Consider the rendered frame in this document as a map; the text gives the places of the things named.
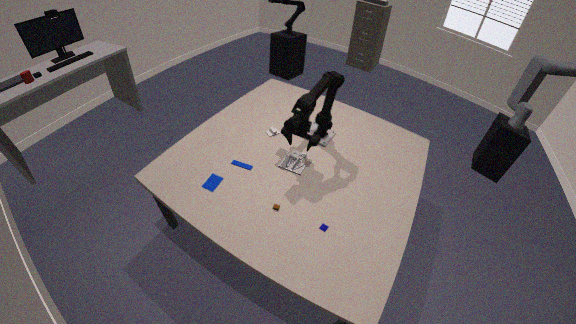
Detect blue flat rectangular plate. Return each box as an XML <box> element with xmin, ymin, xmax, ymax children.
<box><xmin>202</xmin><ymin>173</ymin><xmax>223</xmax><ymax>192</ymax></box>

